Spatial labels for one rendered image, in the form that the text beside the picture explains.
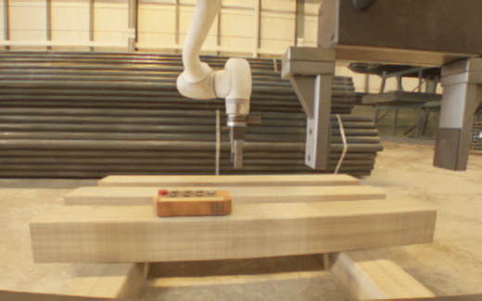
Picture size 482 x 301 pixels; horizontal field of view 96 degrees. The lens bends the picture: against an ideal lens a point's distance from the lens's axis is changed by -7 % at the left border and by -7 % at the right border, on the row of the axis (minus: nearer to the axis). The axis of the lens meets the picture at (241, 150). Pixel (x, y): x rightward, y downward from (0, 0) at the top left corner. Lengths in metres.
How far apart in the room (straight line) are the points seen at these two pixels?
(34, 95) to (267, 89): 1.65
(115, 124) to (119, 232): 1.22
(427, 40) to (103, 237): 0.62
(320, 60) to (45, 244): 0.64
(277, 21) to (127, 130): 8.84
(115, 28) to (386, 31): 10.09
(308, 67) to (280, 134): 1.47
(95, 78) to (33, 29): 9.65
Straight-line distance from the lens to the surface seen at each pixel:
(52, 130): 1.93
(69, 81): 1.98
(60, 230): 0.65
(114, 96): 1.89
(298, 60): 0.21
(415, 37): 0.25
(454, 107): 0.29
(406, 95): 7.10
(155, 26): 9.85
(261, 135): 1.62
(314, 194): 0.78
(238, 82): 0.87
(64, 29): 10.95
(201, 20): 0.74
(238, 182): 0.89
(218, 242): 0.58
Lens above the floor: 0.42
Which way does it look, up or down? 7 degrees down
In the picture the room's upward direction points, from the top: 1 degrees clockwise
